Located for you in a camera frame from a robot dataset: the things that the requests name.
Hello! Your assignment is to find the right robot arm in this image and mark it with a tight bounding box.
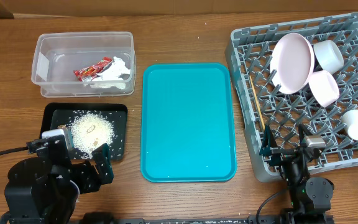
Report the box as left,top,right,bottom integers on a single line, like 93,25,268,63
255,124,334,223

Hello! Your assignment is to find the grey bowl with rice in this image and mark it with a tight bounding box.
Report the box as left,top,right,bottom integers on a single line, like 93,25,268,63
313,40,344,75

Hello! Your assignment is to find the wooden chopstick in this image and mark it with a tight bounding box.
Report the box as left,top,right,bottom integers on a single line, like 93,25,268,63
249,75,265,131

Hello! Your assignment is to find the red snack wrapper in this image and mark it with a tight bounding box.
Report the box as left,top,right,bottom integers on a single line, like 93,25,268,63
73,57,113,82

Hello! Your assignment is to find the white round plate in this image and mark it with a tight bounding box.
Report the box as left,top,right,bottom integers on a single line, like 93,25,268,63
270,33,314,94

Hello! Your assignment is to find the pink bowl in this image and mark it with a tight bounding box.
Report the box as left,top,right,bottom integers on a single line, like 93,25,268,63
308,70,340,107

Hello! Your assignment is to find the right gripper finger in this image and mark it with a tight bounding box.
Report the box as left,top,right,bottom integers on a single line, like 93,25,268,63
298,123,313,139
261,124,278,150

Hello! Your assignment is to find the pile of white rice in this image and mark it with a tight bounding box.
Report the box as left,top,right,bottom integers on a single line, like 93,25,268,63
68,113,116,159

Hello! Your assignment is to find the grey dishwasher rack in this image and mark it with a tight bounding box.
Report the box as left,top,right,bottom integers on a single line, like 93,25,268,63
225,12,358,182

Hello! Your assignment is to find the black tray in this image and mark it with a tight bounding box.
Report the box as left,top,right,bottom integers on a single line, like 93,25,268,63
40,103,128,161

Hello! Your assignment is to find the teal serving tray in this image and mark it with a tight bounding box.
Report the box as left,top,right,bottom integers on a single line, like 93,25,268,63
140,63,237,182

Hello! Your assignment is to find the white paper cup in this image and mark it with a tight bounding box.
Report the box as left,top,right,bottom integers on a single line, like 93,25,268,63
341,110,358,141

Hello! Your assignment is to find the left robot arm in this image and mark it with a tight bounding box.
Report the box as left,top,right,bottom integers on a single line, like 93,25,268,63
0,128,114,223

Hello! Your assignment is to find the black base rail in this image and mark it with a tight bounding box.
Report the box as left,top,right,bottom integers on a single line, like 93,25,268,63
114,215,286,224

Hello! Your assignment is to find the clear plastic bin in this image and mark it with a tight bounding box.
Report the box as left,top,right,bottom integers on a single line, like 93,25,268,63
31,32,136,98

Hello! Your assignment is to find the white napkin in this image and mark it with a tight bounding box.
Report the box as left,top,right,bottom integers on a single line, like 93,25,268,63
91,57,131,90

